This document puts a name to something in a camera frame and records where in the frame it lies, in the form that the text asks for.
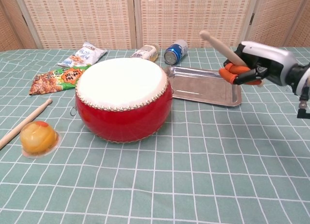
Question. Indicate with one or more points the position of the wooden drumstick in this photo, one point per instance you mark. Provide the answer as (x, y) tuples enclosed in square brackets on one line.
[(31, 116), (222, 48)]

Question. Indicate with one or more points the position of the yellow fruit jelly cup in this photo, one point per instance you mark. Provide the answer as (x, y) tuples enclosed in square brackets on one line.
[(37, 137)]

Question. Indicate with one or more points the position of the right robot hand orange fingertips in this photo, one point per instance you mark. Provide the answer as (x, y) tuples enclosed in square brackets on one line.
[(273, 59)]

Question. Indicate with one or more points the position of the white blue snack bag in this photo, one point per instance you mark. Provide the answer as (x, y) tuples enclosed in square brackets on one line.
[(80, 55)]

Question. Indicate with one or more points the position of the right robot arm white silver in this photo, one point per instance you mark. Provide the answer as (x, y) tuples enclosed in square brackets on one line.
[(302, 76)]

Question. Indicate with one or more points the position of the woven bamboo folding screen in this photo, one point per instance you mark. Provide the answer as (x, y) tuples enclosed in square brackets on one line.
[(77, 18)]

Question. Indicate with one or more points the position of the green checked tablecloth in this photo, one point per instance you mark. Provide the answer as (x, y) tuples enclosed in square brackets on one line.
[(169, 185)]

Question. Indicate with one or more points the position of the red drum white skin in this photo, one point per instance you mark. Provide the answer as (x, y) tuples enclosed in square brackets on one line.
[(121, 122)]

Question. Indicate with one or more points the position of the stainless steel tray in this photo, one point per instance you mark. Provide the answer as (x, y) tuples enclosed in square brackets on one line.
[(201, 88)]

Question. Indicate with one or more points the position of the green orange snack bag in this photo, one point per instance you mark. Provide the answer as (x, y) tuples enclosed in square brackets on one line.
[(53, 80)]

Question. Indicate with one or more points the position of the yellow tea plastic bottle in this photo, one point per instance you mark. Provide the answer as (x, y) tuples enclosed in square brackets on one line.
[(145, 52)]

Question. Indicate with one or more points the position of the blue white drink can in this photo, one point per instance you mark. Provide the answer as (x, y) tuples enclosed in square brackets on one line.
[(173, 54)]

